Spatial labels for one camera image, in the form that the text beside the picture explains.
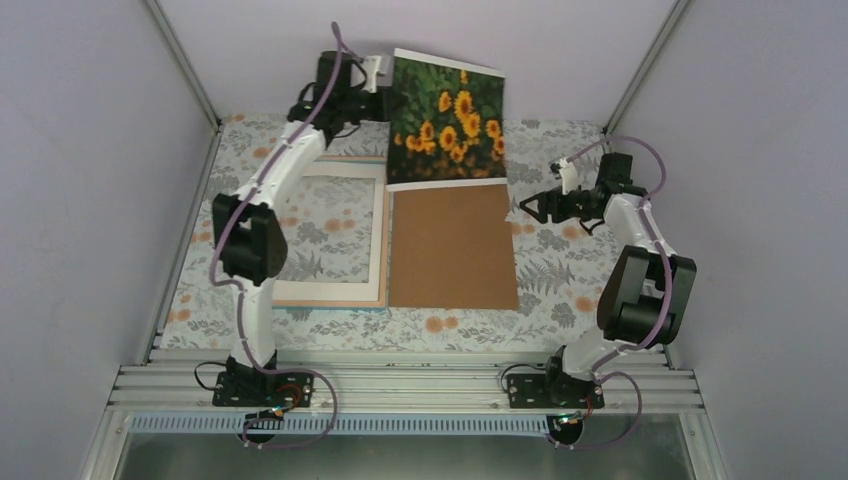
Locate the left aluminium corner post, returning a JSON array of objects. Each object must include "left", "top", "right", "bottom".
[{"left": 142, "top": 0, "right": 221, "bottom": 132}]

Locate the slotted grey cable duct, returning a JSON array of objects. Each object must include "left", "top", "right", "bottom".
[{"left": 127, "top": 412, "right": 549, "bottom": 436}]

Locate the sunflower photo print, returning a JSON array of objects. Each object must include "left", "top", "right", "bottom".
[{"left": 385, "top": 48, "right": 507, "bottom": 192}]

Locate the floral patterned table mat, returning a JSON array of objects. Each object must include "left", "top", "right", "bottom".
[{"left": 160, "top": 114, "right": 619, "bottom": 353}]

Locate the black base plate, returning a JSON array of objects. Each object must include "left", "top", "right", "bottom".
[
  {"left": 212, "top": 372, "right": 315, "bottom": 409},
  {"left": 505, "top": 373, "right": 605, "bottom": 409}
]

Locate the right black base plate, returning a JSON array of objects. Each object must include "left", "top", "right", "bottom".
[{"left": 505, "top": 373, "right": 605, "bottom": 409}]

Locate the right aluminium corner post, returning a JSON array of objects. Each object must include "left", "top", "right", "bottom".
[{"left": 602, "top": 0, "right": 694, "bottom": 134}]

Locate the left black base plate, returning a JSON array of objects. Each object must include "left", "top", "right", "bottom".
[{"left": 212, "top": 372, "right": 315, "bottom": 409}]

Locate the brown backing board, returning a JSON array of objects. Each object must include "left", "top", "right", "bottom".
[{"left": 388, "top": 184, "right": 519, "bottom": 310}]

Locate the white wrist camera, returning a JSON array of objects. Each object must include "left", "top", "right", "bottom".
[
  {"left": 359, "top": 55, "right": 386, "bottom": 93},
  {"left": 551, "top": 158, "right": 580, "bottom": 195}
]

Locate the white paper mat border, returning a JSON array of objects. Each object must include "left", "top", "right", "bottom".
[{"left": 272, "top": 162, "right": 387, "bottom": 303}]

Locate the teal wooden picture frame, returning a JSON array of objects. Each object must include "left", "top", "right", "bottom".
[{"left": 268, "top": 155, "right": 393, "bottom": 311}]

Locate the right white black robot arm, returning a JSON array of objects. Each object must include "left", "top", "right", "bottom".
[{"left": 519, "top": 153, "right": 697, "bottom": 407}]

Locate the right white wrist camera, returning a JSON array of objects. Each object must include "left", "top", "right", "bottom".
[{"left": 551, "top": 158, "right": 580, "bottom": 195}]

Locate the aluminium rail base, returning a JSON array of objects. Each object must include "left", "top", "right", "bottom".
[{"left": 83, "top": 335, "right": 726, "bottom": 479}]

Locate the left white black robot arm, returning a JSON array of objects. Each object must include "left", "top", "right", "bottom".
[{"left": 208, "top": 51, "right": 388, "bottom": 405}]

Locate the aluminium corner post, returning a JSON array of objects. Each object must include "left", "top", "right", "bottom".
[
  {"left": 142, "top": 0, "right": 221, "bottom": 132},
  {"left": 602, "top": 0, "right": 694, "bottom": 134}
]

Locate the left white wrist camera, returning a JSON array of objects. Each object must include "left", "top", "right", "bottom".
[{"left": 359, "top": 55, "right": 386, "bottom": 93}]

